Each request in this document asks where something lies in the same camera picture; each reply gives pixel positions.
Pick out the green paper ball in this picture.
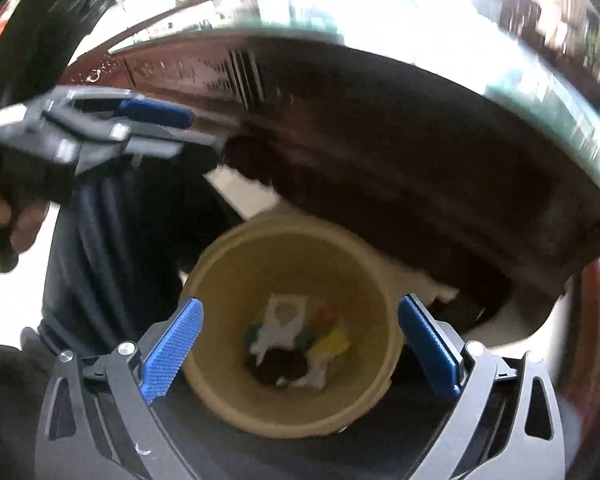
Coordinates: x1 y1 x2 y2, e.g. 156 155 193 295
294 327 317 353

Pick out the beige round trash bin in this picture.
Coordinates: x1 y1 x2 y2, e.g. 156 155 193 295
182 214 403 439

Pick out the person's left hand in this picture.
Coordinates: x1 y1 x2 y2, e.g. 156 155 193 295
0 182 50 273

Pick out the black scrap in bin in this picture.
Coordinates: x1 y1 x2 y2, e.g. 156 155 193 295
245 348 309 386

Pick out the yellow box in bin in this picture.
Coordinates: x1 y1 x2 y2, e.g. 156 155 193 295
309 330 350 362

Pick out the white paper in bin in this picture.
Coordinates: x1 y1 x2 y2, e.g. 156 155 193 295
249 294 309 363

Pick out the dark wooden coffee table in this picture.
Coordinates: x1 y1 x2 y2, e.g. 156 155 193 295
61 0 600 301

